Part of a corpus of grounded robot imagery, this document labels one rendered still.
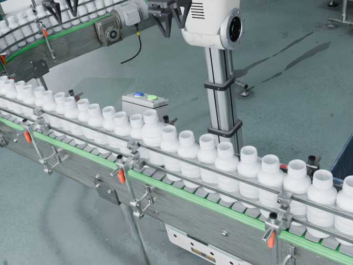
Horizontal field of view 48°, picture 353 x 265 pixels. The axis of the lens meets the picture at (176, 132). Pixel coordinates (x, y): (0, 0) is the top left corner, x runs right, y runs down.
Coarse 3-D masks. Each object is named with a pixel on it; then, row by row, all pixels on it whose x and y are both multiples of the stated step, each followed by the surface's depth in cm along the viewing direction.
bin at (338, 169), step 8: (352, 136) 124; (352, 144) 126; (344, 152) 120; (352, 152) 130; (336, 160) 116; (344, 160) 122; (352, 160) 132; (336, 168) 117; (344, 168) 125; (352, 168) 136; (336, 176) 119; (344, 176) 128
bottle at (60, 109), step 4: (60, 92) 134; (56, 96) 133; (60, 96) 134; (64, 96) 132; (56, 100) 132; (60, 100) 131; (60, 104) 132; (56, 108) 133; (60, 108) 132; (64, 108) 132; (56, 112) 134; (60, 112) 133; (64, 112) 133; (64, 116) 133; (60, 120) 135; (64, 120) 134; (64, 124) 136; (64, 128) 137; (68, 128) 136; (68, 136) 138
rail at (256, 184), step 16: (0, 96) 152; (48, 112) 135; (96, 128) 121; (96, 144) 127; (144, 144) 110; (192, 160) 101; (176, 176) 109; (224, 192) 100; (272, 192) 89; (320, 208) 83; (304, 224) 88; (352, 240) 82
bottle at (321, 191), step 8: (320, 176) 84; (328, 176) 83; (312, 184) 86; (320, 184) 81; (328, 184) 81; (312, 192) 84; (320, 192) 82; (328, 192) 82; (336, 192) 83; (312, 200) 84; (320, 200) 82; (328, 200) 82; (312, 208) 85; (312, 216) 86; (320, 216) 85; (328, 216) 85; (320, 224) 86; (328, 224) 86; (312, 232) 89; (320, 232) 88
